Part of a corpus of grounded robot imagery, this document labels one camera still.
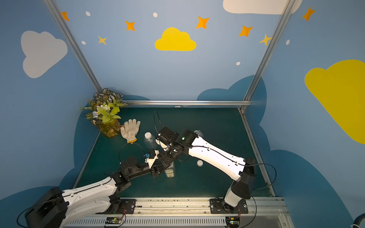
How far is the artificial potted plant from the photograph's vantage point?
86cm

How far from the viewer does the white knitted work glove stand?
3.38 ft

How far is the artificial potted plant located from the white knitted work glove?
0.13ft
